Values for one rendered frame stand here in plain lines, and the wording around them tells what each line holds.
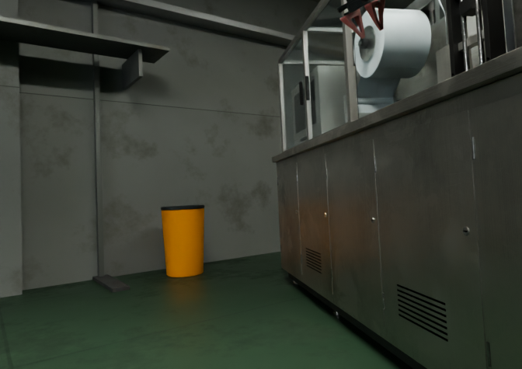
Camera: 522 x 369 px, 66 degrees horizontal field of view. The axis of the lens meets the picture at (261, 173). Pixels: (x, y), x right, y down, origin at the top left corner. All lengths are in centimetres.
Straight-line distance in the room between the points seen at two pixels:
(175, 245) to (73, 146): 116
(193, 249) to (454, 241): 249
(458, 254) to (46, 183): 304
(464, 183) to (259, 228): 336
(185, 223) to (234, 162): 110
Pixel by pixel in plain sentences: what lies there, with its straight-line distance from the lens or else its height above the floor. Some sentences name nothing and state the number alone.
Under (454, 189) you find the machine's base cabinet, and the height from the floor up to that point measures 62.
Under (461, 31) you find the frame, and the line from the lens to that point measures 139.
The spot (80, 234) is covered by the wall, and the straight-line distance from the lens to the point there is 359.
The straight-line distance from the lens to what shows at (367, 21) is 196.
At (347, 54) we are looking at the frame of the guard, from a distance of 185.
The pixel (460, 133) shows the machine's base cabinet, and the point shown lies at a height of 76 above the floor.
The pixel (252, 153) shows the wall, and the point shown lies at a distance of 428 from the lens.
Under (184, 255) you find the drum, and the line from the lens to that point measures 334.
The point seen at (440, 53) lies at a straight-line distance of 178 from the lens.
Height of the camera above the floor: 63
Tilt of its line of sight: 3 degrees up
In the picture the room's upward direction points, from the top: 3 degrees counter-clockwise
